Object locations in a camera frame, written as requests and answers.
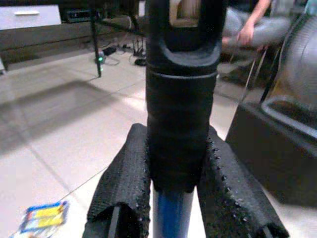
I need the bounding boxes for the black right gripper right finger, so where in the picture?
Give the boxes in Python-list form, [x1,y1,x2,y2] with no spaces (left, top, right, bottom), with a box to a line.
[198,126,290,238]

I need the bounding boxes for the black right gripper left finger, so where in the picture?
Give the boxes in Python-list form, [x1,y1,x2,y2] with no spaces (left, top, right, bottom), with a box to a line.
[83,123,152,238]

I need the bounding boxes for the blue yellow snack packet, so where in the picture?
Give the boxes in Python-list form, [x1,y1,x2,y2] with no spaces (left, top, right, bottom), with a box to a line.
[9,200,70,238]

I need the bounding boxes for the red dustpan blue handle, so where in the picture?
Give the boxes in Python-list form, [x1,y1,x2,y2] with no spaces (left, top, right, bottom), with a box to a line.
[145,0,227,238]

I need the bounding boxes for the person's hand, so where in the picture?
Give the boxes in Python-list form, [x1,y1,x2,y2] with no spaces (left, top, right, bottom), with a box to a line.
[236,21,256,48]

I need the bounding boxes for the black power adapter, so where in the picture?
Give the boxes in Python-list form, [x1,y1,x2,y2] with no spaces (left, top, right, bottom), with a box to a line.
[102,46,117,57]

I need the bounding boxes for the black tripod with green light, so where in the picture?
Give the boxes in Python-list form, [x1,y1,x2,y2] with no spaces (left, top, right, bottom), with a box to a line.
[89,7,107,78]

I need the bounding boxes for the grey mesh chair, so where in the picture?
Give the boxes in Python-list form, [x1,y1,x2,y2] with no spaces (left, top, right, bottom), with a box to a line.
[261,11,317,139]

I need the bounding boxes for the black electronics box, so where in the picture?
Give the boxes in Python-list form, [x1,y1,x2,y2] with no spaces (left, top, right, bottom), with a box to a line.
[64,9,100,24]

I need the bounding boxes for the white drawer cabinet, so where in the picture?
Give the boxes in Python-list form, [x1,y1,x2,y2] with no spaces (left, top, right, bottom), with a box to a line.
[0,4,62,31]

